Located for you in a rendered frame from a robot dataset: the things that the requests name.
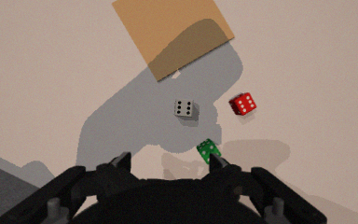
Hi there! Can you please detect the red die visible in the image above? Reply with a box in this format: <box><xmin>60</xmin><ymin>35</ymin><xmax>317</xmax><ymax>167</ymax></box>
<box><xmin>229</xmin><ymin>92</ymin><xmax>256</xmax><ymax>116</ymax></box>

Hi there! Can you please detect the tan flat mat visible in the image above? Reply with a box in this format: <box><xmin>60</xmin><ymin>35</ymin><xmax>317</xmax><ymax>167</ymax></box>
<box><xmin>112</xmin><ymin>0</ymin><xmax>235</xmax><ymax>82</ymax></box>

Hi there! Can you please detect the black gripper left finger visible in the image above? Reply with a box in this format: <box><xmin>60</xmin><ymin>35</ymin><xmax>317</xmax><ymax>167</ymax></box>
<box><xmin>0</xmin><ymin>152</ymin><xmax>152</xmax><ymax>224</ymax></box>

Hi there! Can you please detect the white die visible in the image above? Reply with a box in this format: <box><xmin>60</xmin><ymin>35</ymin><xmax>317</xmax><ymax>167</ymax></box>
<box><xmin>174</xmin><ymin>98</ymin><xmax>194</xmax><ymax>118</ymax></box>

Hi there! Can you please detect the green die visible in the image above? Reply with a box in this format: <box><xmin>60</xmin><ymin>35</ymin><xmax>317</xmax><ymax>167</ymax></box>
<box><xmin>197</xmin><ymin>138</ymin><xmax>221</xmax><ymax>164</ymax></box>

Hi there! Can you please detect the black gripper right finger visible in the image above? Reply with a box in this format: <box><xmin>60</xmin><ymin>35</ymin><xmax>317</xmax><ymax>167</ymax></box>
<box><xmin>188</xmin><ymin>153</ymin><xmax>327</xmax><ymax>224</ymax></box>

